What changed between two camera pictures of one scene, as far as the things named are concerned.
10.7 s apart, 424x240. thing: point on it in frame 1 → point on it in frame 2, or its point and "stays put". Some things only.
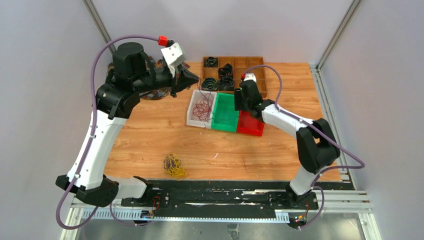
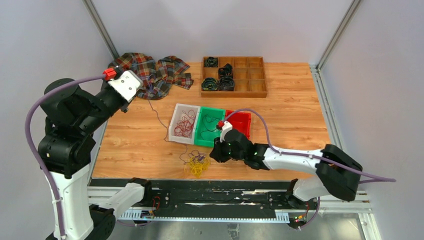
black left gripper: x=183 y=78 → x=125 y=105
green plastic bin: x=226 y=112 → x=206 y=130
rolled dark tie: x=210 y=62 stays put
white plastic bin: x=201 y=109 → x=183 y=125
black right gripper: x=238 y=97 → x=217 y=153
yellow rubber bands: x=172 y=164 → x=196 y=167
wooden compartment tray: x=222 y=74 stays put
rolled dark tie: x=226 y=83 stays put
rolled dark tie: x=226 y=70 stays put
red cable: x=202 y=109 → x=184 y=127
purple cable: x=211 y=115 → x=192 y=155
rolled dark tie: x=209 y=84 stays put
